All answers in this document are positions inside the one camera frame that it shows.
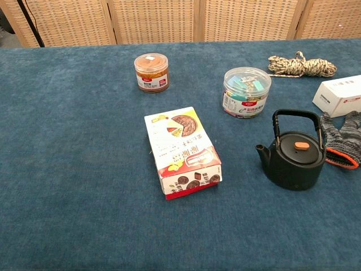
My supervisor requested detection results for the black teapot lid wooden knob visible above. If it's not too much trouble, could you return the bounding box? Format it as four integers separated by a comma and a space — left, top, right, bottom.
279, 133, 326, 166

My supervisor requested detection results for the white red snack box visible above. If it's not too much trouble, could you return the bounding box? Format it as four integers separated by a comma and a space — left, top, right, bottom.
144, 106, 223, 201

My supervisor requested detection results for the black cast iron teapot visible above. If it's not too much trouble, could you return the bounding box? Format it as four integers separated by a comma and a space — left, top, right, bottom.
256, 109, 328, 191

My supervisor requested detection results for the white cardboard box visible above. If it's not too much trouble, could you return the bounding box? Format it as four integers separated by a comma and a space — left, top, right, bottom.
312, 74, 361, 119

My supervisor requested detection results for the clear jar of rubber bands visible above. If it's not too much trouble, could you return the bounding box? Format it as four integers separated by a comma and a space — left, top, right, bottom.
134, 53, 170, 94

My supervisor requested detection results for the clear tub of binder clips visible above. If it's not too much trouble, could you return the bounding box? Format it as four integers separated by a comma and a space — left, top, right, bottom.
222, 66, 272, 119

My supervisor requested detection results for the blue table cloth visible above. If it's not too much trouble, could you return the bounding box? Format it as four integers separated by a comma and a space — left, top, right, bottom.
0, 38, 361, 271

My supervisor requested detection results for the woven rattan folding screen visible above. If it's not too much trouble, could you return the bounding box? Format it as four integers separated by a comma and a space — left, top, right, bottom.
0, 0, 361, 48

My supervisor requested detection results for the grey knit work glove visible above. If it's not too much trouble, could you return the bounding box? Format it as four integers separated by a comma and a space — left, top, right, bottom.
320, 110, 361, 170

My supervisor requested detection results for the black stand pole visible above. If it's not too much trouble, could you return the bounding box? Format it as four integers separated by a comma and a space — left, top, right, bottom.
16, 0, 46, 48

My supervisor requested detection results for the coiled beige patterned rope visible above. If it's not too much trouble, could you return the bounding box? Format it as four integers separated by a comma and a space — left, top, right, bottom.
267, 50, 337, 78

